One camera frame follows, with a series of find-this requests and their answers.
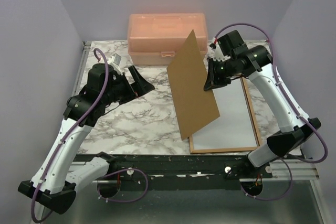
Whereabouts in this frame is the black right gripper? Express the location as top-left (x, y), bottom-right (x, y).
top-left (204, 57), bottom-right (237, 91)

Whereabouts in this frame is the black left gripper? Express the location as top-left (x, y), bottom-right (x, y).
top-left (102, 66), bottom-right (155, 105)

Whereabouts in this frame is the brown cardboard backing board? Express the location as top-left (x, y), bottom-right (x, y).
top-left (166, 31), bottom-right (220, 140)

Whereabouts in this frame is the photo print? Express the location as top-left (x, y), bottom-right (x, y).
top-left (193, 78), bottom-right (258, 150)

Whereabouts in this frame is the blue wooden picture frame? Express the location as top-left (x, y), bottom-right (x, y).
top-left (188, 76), bottom-right (262, 154)

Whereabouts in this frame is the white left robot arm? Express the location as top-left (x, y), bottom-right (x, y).
top-left (18, 63), bottom-right (155, 215)

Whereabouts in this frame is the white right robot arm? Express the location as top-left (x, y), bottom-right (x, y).
top-left (204, 43), bottom-right (321, 178)

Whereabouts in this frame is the orange translucent plastic storage box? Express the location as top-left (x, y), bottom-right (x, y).
top-left (128, 13), bottom-right (208, 66)

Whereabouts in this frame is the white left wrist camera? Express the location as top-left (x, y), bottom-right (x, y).
top-left (108, 53), bottom-right (122, 74)

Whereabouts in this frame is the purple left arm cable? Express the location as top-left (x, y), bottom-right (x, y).
top-left (30, 48), bottom-right (149, 223)

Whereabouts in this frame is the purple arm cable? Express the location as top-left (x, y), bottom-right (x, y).
top-left (30, 48), bottom-right (149, 223)
top-left (215, 22), bottom-right (329, 200)

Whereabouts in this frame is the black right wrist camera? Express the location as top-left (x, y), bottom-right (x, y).
top-left (217, 30), bottom-right (244, 56)

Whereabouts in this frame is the aluminium extrusion table frame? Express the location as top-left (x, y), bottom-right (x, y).
top-left (28, 41), bottom-right (91, 224)

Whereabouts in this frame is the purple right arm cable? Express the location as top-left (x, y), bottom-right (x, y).
top-left (215, 22), bottom-right (329, 200)

